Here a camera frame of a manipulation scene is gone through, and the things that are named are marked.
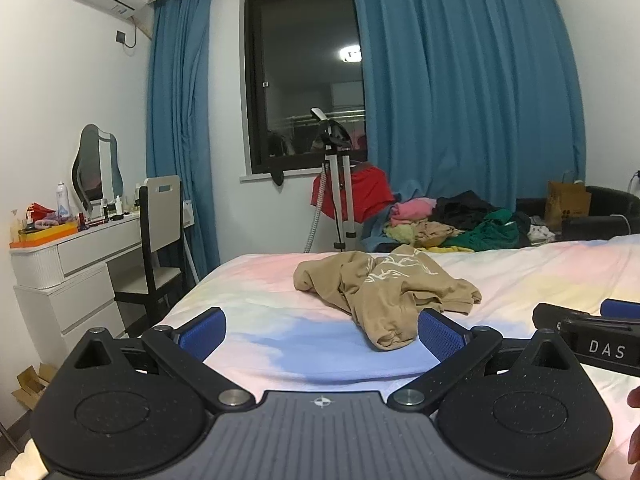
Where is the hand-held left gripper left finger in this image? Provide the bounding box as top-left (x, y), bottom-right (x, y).
top-left (55, 307), bottom-right (257, 413)

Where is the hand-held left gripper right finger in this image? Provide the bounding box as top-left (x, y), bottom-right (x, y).
top-left (386, 308), bottom-right (583, 415)

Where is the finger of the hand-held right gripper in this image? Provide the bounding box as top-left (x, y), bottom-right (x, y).
top-left (600, 299), bottom-right (640, 322)
top-left (532, 302), bottom-right (603, 332)

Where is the tan t-shirt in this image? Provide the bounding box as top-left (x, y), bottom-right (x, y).
top-left (292, 245), bottom-right (483, 352)

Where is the person's right hand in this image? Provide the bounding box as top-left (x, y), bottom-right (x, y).
top-left (627, 386), bottom-right (640, 466)

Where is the pastel rainbow bed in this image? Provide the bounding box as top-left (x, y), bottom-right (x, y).
top-left (150, 234), bottom-right (640, 468)

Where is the black sofa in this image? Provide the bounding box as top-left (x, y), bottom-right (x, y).
top-left (515, 185), bottom-right (640, 248)

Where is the beige garment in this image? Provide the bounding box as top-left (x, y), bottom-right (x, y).
top-left (412, 221), bottom-right (466, 248)

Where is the green garment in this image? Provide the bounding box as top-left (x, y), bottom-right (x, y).
top-left (442, 209), bottom-right (521, 252)

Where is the yellow-green garment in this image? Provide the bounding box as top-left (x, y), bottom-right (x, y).
top-left (384, 222), bottom-right (416, 243)

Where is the brown paper bag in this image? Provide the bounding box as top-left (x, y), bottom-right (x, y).
top-left (544, 170), bottom-right (592, 231)

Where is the pink garment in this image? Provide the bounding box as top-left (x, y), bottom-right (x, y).
top-left (390, 197), bottom-right (438, 228)

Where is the black garment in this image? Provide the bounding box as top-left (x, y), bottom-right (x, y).
top-left (430, 190), bottom-right (511, 231)

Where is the black and beige chair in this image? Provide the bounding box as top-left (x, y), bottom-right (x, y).
top-left (114, 175), bottom-right (187, 331)

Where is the white vanity desk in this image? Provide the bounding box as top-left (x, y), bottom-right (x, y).
top-left (9, 200), bottom-right (195, 361)

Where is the group of cosmetic bottles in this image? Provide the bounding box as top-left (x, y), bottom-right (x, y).
top-left (75, 192), bottom-right (143, 226)

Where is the red garment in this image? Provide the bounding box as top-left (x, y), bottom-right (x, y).
top-left (311, 162), bottom-right (396, 221)

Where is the cardboard box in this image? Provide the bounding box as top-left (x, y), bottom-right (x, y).
top-left (11, 362), bottom-right (58, 411)

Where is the orange tray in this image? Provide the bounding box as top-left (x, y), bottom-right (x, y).
top-left (9, 223), bottom-right (79, 249)

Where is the silver garment steamer stand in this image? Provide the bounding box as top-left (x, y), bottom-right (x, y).
top-left (303, 107), bottom-right (361, 253)

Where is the wavy vanity mirror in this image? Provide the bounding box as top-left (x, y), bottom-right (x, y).
top-left (71, 124), bottom-right (124, 213)

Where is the narrow blue curtain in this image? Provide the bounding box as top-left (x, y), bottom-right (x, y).
top-left (146, 0), bottom-right (221, 281)

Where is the wide blue curtain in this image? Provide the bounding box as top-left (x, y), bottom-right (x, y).
top-left (347, 0), bottom-right (587, 221)

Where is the dark window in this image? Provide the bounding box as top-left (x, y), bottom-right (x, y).
top-left (240, 0), bottom-right (368, 176)

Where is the white cable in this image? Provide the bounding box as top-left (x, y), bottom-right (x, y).
top-left (607, 212), bottom-right (635, 236)

